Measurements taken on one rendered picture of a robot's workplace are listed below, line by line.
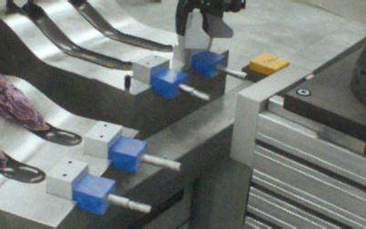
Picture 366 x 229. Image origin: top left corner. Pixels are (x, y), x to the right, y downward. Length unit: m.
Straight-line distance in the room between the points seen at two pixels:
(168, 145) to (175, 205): 0.19
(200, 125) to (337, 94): 0.44
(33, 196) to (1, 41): 0.45
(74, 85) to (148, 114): 0.13
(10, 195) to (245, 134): 0.30
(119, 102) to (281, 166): 0.33
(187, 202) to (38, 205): 0.49
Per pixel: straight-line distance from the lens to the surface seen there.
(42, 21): 1.23
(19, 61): 1.20
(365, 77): 0.72
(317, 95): 0.72
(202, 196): 1.27
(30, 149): 0.94
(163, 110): 1.09
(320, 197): 0.80
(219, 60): 1.13
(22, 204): 0.83
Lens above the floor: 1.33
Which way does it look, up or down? 28 degrees down
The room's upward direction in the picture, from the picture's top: 4 degrees clockwise
